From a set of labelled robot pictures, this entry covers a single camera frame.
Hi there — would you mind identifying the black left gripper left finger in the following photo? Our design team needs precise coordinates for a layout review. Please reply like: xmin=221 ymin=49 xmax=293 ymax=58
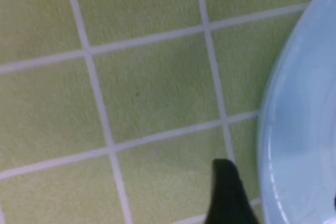
xmin=205 ymin=158 xmax=261 ymax=224

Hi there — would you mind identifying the light blue round plate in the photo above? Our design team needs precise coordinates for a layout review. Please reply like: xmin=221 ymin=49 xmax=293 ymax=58
xmin=257 ymin=0 xmax=336 ymax=224

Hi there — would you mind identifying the green checkered tablecloth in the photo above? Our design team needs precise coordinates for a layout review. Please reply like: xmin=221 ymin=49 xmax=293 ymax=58
xmin=0 ymin=0 xmax=331 ymax=224

